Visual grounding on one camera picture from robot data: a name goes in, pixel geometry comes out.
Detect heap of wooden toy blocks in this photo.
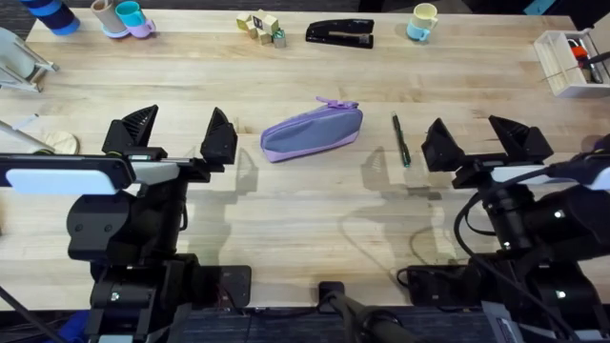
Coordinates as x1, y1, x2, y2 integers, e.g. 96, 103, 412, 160
235, 9, 289, 50

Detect white frame stand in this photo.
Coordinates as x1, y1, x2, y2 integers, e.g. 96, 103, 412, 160
0, 26, 61, 93

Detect dark green pen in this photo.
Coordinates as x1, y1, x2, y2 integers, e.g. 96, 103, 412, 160
391, 111, 413, 169

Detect lavender cup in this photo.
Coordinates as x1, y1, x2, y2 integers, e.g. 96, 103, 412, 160
101, 18, 157, 40

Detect black camera pole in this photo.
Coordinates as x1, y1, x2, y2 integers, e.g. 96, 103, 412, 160
317, 280, 423, 343

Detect teal cup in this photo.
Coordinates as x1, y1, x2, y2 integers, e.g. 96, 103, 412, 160
114, 0, 147, 29

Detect tan cup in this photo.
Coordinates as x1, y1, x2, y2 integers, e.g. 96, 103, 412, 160
90, 0, 128, 35

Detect purple grey zip bag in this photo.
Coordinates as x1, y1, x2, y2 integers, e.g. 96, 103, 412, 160
259, 96, 364, 164

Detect blue striped cylinder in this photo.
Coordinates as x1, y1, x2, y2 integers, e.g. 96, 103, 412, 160
17, 0, 82, 37

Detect pale yellow cup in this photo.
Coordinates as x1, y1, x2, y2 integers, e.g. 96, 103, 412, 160
412, 2, 440, 31

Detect thin metal rod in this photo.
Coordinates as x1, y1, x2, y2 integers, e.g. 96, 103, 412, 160
0, 112, 51, 154

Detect black stapler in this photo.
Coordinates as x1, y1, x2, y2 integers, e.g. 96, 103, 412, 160
305, 18, 376, 50

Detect light blue cup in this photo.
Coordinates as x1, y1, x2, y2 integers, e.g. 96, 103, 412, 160
405, 21, 432, 44

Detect white box with tools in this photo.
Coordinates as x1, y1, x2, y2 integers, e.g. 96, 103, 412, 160
533, 29, 610, 99

